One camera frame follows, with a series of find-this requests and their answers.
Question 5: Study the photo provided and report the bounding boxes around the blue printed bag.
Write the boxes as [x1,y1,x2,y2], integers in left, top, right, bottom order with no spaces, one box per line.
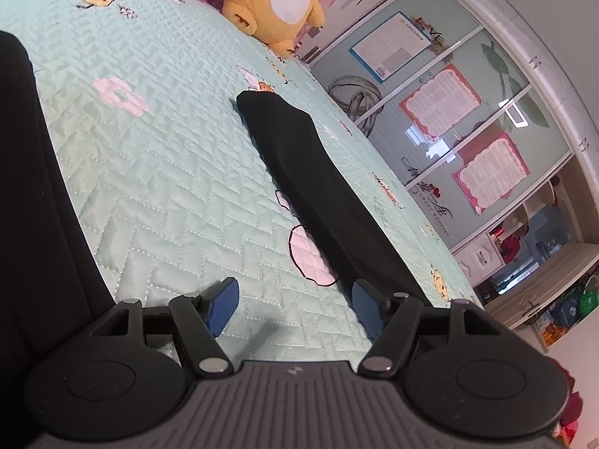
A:
[557,290,586,328]

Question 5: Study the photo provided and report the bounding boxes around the green plastic bag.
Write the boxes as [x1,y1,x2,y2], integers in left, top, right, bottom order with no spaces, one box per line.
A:
[579,285,599,319]

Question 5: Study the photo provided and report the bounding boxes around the orange snack box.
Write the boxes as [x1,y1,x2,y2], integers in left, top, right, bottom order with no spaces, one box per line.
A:
[540,318,569,347]

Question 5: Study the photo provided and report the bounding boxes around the orange bordered paper poster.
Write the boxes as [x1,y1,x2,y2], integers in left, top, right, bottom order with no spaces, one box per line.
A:
[399,63,484,142]

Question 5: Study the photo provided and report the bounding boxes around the black pants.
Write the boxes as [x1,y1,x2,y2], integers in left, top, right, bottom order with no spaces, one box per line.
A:
[0,30,452,449]

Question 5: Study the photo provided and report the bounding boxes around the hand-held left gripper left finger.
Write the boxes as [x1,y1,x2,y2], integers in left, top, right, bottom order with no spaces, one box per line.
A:
[91,277,240,377]

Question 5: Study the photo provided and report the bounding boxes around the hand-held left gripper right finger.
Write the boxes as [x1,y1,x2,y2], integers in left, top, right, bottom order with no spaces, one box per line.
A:
[351,278,506,377]

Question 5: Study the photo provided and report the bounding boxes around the yellow plush toy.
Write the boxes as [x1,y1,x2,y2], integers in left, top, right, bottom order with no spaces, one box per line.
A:
[221,0,338,59]

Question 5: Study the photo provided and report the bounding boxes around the white drawer cabinet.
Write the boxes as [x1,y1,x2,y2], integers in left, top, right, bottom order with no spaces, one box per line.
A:
[454,234,506,288]

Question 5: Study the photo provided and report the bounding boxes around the blue bordered paper poster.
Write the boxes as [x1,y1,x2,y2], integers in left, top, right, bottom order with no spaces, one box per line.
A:
[350,12,434,84]

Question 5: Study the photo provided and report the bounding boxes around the white sliding door wardrobe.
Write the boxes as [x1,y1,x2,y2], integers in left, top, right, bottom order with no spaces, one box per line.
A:
[299,0,599,351]

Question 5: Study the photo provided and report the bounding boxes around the white door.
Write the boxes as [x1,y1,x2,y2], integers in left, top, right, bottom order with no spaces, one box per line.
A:
[487,255,599,333]

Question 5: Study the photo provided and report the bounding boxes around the dark red blanket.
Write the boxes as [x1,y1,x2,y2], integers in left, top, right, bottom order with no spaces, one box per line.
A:
[559,369,585,431]

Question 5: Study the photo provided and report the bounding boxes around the bee print quilted bedspread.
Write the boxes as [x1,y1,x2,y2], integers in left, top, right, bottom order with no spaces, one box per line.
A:
[0,0,483,370]

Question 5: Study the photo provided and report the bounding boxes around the pink bordered paper poster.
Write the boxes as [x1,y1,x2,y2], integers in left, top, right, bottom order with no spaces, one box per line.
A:
[451,132,532,216]

